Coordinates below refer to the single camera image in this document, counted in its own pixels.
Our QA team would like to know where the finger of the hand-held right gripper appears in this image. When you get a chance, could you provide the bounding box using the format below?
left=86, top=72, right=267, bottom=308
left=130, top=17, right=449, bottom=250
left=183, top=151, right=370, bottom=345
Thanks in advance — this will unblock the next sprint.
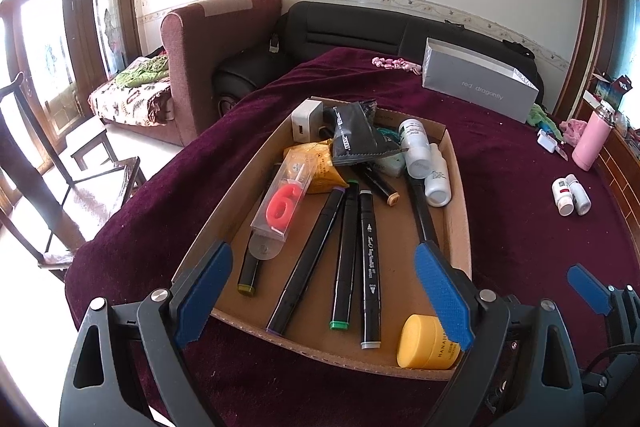
left=566, top=263, right=640, bottom=344

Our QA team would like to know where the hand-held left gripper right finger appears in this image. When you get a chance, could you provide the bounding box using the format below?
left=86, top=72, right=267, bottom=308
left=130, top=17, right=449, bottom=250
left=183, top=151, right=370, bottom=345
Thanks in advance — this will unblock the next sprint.
left=413, top=241, right=586, bottom=427

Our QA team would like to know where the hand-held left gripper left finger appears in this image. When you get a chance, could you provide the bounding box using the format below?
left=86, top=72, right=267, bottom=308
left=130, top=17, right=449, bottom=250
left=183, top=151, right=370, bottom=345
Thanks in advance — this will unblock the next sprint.
left=59, top=239, right=234, bottom=427

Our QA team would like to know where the yellow cream jar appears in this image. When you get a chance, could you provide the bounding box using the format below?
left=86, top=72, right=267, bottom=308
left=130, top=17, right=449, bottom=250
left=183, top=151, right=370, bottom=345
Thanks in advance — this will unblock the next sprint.
left=396, top=314, right=463, bottom=370

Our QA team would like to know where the shallow cardboard box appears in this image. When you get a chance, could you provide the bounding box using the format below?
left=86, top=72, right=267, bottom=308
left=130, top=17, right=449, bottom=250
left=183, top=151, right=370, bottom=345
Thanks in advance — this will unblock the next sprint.
left=171, top=96, right=472, bottom=382

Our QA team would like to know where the black marker grey cap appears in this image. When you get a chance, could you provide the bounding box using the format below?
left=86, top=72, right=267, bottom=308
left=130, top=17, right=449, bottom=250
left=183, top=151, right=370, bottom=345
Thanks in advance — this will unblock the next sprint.
left=357, top=189, right=383, bottom=351

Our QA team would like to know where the black marker pen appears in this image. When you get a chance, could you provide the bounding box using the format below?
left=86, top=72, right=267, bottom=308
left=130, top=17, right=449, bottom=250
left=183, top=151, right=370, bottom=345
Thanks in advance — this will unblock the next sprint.
left=405, top=174, right=441, bottom=248

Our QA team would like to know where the black marker purple cap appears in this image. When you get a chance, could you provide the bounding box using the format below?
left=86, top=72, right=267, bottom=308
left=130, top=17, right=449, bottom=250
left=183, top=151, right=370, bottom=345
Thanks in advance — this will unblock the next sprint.
left=266, top=187, right=347, bottom=337

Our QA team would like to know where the black marker green cap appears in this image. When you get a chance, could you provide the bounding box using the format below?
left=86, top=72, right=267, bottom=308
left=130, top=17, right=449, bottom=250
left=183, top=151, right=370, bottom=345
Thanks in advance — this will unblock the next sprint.
left=328, top=179, right=361, bottom=330

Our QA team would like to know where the pink number candle case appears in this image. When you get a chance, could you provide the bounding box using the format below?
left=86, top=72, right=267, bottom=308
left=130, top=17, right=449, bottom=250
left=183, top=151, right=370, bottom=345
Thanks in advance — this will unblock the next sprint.
left=248, top=152, right=315, bottom=262

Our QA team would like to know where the black marker cream cap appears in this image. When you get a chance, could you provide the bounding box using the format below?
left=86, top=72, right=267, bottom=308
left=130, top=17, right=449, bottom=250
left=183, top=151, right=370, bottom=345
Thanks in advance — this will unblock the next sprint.
left=350, top=162, right=402, bottom=208

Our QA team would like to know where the white green-label bottle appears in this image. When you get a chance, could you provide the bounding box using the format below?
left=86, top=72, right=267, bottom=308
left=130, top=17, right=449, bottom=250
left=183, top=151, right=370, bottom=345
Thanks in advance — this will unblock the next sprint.
left=398, top=118, right=433, bottom=179

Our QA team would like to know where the yellow snack packet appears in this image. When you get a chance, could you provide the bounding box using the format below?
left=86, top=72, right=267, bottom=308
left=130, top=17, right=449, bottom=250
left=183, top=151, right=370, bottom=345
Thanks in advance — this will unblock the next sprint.
left=282, top=139, right=351, bottom=195

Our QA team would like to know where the black foil packet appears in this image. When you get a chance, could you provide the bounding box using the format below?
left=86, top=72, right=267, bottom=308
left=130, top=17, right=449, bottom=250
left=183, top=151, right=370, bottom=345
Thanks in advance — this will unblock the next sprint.
left=322, top=99, right=411, bottom=168

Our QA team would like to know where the white charger block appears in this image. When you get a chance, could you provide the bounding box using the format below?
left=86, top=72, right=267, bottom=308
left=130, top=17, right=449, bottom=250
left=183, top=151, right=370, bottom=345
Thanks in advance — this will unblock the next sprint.
left=291, top=99, right=325, bottom=144

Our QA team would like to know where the small white pill bottle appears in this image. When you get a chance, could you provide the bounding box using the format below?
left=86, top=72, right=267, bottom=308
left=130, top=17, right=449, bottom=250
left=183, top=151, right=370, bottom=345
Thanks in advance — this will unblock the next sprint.
left=566, top=174, right=592, bottom=214

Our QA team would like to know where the small white red-label bottle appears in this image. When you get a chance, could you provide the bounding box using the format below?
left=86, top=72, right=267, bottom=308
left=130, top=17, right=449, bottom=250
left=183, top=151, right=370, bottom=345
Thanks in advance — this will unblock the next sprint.
left=551, top=177, right=577, bottom=217

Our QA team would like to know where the wooden cabinet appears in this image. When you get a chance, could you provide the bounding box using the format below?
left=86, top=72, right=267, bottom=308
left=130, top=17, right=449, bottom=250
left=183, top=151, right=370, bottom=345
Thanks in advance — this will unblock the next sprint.
left=547, top=0, right=640, bottom=228

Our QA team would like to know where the plain white plastic bottle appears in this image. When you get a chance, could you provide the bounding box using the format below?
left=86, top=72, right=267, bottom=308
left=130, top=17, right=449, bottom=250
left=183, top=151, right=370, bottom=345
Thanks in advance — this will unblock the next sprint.
left=424, top=143, right=452, bottom=208

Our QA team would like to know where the teal tissue pack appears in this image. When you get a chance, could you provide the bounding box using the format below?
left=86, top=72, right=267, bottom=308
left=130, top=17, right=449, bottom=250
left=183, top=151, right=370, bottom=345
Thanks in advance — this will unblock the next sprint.
left=372, top=127, right=407, bottom=178

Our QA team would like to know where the pink water bottle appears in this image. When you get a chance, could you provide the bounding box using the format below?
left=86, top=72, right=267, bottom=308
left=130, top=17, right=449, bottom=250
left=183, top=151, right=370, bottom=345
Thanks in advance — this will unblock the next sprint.
left=571, top=104, right=615, bottom=172

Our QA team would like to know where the small white adapter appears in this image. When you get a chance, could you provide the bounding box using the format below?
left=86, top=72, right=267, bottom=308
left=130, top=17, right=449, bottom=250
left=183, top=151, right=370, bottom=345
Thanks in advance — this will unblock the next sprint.
left=537, top=129, right=560, bottom=154

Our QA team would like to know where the pink cloth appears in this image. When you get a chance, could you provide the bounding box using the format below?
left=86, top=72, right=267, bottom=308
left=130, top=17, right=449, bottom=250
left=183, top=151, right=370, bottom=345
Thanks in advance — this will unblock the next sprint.
left=559, top=119, right=588, bottom=144

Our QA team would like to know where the green cloth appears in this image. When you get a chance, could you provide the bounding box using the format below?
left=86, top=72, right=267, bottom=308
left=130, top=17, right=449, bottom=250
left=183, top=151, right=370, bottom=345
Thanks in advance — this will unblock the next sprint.
left=527, top=103, right=563, bottom=140

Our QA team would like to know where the dark wooden chair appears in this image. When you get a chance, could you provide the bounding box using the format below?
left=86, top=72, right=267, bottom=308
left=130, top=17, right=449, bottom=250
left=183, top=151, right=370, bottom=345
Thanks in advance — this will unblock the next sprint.
left=0, top=72, right=148, bottom=283

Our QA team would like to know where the dark printed box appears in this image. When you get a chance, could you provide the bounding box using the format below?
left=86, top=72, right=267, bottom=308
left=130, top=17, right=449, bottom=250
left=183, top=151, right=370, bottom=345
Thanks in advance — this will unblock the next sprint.
left=595, top=74, right=633, bottom=105

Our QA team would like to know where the floral bedding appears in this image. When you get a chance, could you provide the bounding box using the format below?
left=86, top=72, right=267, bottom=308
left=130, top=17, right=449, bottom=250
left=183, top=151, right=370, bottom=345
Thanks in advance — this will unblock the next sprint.
left=89, top=79, right=176, bottom=128

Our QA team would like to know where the grey shoe box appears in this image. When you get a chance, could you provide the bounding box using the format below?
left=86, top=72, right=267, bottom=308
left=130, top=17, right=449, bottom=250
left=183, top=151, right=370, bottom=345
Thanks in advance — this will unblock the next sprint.
left=421, top=38, right=541, bottom=124

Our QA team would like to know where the green crumpled blanket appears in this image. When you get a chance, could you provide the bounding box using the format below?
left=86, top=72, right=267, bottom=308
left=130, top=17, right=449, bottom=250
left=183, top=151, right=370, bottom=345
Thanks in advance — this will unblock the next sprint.
left=115, top=53, right=170, bottom=88

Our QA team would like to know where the maroon armchair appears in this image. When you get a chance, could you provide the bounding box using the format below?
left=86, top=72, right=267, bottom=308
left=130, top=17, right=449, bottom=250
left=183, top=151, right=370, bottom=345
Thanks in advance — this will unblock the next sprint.
left=160, top=0, right=283, bottom=148

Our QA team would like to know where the painted glass panel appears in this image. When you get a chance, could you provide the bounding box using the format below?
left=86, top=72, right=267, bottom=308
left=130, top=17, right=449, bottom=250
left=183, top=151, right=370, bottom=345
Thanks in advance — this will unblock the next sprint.
left=607, top=0, right=640, bottom=82

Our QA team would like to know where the black padded seat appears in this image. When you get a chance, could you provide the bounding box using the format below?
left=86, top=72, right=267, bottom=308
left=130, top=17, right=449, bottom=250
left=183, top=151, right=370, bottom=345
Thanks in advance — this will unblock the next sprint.
left=212, top=1, right=545, bottom=108

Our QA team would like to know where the wooden glass door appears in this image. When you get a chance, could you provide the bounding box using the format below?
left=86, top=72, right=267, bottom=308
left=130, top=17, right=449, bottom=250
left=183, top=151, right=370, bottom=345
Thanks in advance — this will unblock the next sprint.
left=0, top=0, right=143, bottom=188

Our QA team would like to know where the pink bead string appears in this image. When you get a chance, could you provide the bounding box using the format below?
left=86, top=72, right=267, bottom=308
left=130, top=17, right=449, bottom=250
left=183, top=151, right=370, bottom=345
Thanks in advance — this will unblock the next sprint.
left=372, top=56, right=423, bottom=74

